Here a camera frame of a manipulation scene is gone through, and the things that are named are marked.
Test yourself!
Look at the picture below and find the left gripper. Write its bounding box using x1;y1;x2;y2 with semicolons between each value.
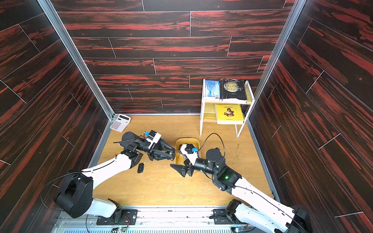
135;139;173;164

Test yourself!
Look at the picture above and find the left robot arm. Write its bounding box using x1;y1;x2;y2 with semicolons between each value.
54;131;176;223

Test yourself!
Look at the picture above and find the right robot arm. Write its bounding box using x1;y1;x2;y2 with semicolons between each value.
172;144;313;233

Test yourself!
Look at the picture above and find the yellow storage tray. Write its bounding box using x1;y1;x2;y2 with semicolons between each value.
175;138;200;166

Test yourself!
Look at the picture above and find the black car key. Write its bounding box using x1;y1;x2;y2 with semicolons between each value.
138;163;145;174

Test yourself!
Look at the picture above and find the white calculator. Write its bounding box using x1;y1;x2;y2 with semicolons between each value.
110;114;131;133

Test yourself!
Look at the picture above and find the yellow paperback book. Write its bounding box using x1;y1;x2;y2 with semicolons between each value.
214;103;244;125

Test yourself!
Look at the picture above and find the blue white book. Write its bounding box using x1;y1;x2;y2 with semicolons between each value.
205;80;220;99

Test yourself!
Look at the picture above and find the black hardcover book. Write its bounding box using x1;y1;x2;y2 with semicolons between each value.
220;78;247;104

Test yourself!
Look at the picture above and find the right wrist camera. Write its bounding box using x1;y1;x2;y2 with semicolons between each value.
178;144;199;165

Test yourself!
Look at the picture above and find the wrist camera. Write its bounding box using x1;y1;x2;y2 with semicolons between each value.
178;144;199;165
145;130;161;149

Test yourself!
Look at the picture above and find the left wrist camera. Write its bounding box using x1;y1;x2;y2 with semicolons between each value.
145;130;161;149

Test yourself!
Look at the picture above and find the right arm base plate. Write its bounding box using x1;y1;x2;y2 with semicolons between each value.
209;209;246;225

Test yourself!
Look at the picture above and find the white wire shelf rack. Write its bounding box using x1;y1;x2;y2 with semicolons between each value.
200;78;255;137

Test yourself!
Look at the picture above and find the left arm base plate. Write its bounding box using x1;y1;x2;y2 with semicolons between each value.
96;209;138;226

